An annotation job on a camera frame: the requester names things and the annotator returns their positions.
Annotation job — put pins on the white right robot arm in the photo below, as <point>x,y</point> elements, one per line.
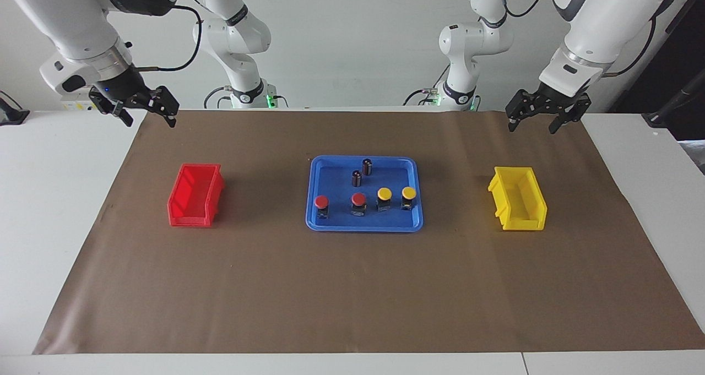
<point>66,22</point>

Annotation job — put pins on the yellow push button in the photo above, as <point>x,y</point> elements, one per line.
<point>384,193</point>
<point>408,192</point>

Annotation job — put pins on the red plastic bin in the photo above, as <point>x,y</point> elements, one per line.
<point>195,196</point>

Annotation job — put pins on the yellow plastic bin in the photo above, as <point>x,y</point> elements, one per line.
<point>520,199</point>

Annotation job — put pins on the red push button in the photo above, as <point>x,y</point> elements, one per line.
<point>358,199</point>
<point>321,201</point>

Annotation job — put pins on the brown paper mat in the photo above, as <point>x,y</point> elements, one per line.
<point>352,287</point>

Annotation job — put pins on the blue plastic tray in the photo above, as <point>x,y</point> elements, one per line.
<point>333,183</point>

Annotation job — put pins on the black cylindrical capacitor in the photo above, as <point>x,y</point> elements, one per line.
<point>357,178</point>
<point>367,167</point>

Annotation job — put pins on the black stand pole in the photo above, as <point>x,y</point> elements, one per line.
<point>674,102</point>

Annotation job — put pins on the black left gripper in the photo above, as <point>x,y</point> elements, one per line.
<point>551,98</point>

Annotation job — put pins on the white box with yellow label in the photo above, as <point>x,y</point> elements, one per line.
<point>74,104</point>

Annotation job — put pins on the black stand base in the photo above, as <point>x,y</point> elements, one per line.
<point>11,115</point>

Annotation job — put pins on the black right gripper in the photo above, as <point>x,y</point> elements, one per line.
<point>118,87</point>

